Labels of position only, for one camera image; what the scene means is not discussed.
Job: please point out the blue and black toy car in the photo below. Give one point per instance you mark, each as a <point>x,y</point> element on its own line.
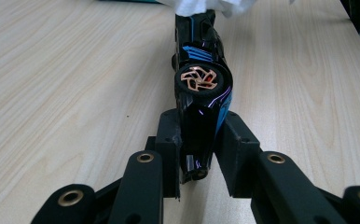
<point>200,124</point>

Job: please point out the white wet wipe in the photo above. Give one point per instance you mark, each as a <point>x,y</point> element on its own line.
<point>206,6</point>

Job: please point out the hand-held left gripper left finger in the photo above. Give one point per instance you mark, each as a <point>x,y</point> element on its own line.
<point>170,146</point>

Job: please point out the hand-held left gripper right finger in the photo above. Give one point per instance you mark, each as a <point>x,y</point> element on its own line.
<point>238,155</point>

